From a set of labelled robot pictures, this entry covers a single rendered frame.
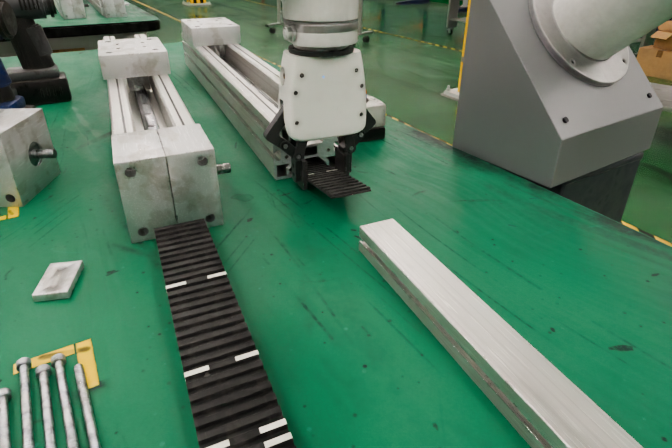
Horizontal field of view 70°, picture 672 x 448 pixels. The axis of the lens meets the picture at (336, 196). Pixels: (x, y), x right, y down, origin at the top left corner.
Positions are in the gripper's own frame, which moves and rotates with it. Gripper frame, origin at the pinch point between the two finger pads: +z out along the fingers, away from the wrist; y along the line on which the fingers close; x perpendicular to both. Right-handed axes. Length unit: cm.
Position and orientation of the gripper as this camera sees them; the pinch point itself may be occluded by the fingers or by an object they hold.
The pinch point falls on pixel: (322, 169)
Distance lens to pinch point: 61.9
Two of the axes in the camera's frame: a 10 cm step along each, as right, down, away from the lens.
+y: 9.1, -1.8, 3.7
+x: -4.1, -4.2, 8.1
